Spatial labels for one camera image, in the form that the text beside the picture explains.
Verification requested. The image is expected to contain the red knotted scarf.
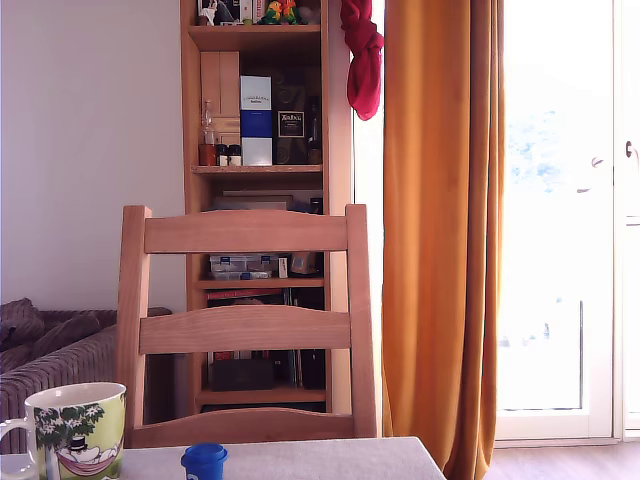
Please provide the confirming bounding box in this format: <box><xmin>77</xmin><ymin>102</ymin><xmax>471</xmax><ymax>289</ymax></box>
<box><xmin>340</xmin><ymin>0</ymin><xmax>385</xmax><ymax>122</ymax></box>

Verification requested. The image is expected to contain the blue coffee capsule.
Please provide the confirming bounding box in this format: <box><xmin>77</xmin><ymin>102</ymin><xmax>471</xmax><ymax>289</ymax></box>
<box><xmin>180</xmin><ymin>442</ymin><xmax>229</xmax><ymax>480</ymax></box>

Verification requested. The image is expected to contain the grey tablecloth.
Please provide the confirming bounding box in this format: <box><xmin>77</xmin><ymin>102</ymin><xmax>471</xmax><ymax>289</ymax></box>
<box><xmin>0</xmin><ymin>436</ymin><xmax>447</xmax><ymax>480</ymax></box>

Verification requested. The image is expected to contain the black storage box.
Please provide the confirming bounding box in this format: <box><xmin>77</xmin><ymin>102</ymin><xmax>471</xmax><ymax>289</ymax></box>
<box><xmin>208</xmin><ymin>358</ymin><xmax>276</xmax><ymax>393</ymax></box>

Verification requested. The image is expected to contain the clear plastic storage box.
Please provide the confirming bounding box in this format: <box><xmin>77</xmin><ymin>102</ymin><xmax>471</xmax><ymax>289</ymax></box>
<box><xmin>209</xmin><ymin>253</ymin><xmax>279</xmax><ymax>280</ymax></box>

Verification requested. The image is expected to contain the red book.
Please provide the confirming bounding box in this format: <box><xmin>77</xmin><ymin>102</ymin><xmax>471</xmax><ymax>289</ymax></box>
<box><xmin>206</xmin><ymin>288</ymin><xmax>284</xmax><ymax>300</ymax></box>

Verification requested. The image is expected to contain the clear glass bottle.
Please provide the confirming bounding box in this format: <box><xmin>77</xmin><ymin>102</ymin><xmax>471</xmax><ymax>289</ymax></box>
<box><xmin>201</xmin><ymin>100</ymin><xmax>217</xmax><ymax>146</ymax></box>

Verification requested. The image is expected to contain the grey corduroy sofa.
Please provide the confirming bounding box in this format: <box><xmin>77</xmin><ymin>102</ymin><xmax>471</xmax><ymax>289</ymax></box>
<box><xmin>0</xmin><ymin>297</ymin><xmax>174</xmax><ymax>455</ymax></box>

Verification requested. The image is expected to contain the light wooden box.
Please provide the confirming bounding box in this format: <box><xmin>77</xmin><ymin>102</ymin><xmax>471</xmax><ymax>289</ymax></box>
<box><xmin>200</xmin><ymin>50</ymin><xmax>241</xmax><ymax>147</ymax></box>

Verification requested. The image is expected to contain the green and orange parrot toy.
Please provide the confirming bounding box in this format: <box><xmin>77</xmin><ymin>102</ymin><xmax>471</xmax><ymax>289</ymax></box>
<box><xmin>257</xmin><ymin>0</ymin><xmax>299</xmax><ymax>26</ymax></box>

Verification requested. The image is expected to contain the grey sofa cushion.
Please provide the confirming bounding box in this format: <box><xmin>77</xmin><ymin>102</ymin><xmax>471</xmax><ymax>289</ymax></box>
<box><xmin>0</xmin><ymin>297</ymin><xmax>46</xmax><ymax>352</ymax></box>

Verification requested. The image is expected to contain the white and blue box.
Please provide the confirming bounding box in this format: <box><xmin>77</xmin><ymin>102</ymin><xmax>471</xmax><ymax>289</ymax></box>
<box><xmin>239</xmin><ymin>75</ymin><xmax>274</xmax><ymax>167</ymax></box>

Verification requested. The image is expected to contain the black whisky box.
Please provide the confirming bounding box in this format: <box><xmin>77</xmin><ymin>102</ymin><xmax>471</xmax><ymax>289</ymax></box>
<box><xmin>272</xmin><ymin>69</ymin><xmax>309</xmax><ymax>166</ymax></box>

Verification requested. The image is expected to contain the tall wooden bookshelf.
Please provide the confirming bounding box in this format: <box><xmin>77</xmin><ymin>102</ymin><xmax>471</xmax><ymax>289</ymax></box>
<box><xmin>179</xmin><ymin>0</ymin><xmax>354</xmax><ymax>416</ymax></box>

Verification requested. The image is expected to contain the wooden ladder-back chair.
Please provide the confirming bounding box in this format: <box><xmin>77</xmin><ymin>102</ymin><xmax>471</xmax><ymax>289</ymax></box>
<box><xmin>115</xmin><ymin>203</ymin><xmax>379</xmax><ymax>450</ymax></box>

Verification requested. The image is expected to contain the orange curtain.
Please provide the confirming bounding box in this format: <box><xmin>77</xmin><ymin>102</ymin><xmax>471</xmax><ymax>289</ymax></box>
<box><xmin>382</xmin><ymin>0</ymin><xmax>506</xmax><ymax>480</ymax></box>

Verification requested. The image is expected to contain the dark bottle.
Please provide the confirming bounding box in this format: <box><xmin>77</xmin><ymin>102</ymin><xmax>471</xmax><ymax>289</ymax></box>
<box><xmin>306</xmin><ymin>95</ymin><xmax>323</xmax><ymax>166</ymax></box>

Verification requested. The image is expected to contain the green illustrated coffee mug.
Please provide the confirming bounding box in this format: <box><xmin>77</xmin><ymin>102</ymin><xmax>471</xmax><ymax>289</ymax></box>
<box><xmin>0</xmin><ymin>382</ymin><xmax>127</xmax><ymax>480</ymax></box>

